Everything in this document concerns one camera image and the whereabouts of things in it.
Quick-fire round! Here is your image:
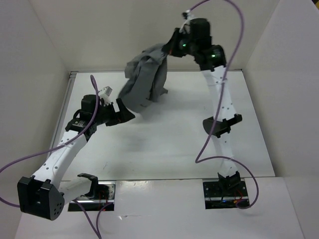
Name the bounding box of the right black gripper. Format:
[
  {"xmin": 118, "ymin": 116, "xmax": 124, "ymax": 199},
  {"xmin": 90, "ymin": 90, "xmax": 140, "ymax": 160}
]
[{"xmin": 160, "ymin": 27, "xmax": 196, "ymax": 58}]

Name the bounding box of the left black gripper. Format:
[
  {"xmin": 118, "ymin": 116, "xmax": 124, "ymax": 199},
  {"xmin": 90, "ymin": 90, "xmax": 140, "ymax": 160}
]
[{"xmin": 93, "ymin": 98, "xmax": 135, "ymax": 126}]

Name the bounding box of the grey pleated skirt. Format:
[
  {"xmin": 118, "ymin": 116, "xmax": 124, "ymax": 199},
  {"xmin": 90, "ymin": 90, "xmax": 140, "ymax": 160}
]
[{"xmin": 118, "ymin": 43, "xmax": 168, "ymax": 113}]

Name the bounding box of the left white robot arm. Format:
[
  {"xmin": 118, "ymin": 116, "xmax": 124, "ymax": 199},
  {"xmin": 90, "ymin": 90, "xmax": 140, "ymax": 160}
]
[{"xmin": 17, "ymin": 95, "xmax": 135, "ymax": 221}]

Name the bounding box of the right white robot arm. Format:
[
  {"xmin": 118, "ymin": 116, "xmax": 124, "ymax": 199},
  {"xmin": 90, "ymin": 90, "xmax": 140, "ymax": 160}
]
[{"xmin": 169, "ymin": 18, "xmax": 242, "ymax": 196}]

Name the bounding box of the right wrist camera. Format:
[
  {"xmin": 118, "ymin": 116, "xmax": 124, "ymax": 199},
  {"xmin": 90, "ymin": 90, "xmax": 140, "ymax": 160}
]
[{"xmin": 179, "ymin": 9, "xmax": 194, "ymax": 33}]

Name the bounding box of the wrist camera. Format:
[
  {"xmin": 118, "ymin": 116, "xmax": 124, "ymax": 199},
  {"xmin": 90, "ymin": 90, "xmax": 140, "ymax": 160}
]
[
  {"xmin": 179, "ymin": 9, "xmax": 194, "ymax": 33},
  {"xmin": 98, "ymin": 86, "xmax": 112, "ymax": 106}
]

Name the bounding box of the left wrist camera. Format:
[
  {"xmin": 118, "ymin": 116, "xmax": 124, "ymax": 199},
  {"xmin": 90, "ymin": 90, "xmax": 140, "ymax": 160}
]
[{"xmin": 98, "ymin": 86, "xmax": 112, "ymax": 106}]

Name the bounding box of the aluminium table edge rail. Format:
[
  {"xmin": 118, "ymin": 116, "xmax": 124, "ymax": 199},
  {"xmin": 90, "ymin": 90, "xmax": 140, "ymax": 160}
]
[{"xmin": 49, "ymin": 71, "xmax": 78, "ymax": 148}]

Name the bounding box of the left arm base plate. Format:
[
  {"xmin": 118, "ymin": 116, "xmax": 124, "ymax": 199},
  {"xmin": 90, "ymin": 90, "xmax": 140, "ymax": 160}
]
[{"xmin": 76, "ymin": 181, "xmax": 116, "ymax": 212}]

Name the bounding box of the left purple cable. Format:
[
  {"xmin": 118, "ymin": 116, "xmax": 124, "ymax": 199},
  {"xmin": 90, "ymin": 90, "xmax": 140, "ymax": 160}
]
[{"xmin": 0, "ymin": 75, "xmax": 114, "ymax": 239}]

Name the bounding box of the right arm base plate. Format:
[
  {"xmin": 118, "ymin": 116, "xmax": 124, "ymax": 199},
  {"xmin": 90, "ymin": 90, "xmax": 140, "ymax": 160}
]
[{"xmin": 202, "ymin": 171, "xmax": 250, "ymax": 210}]

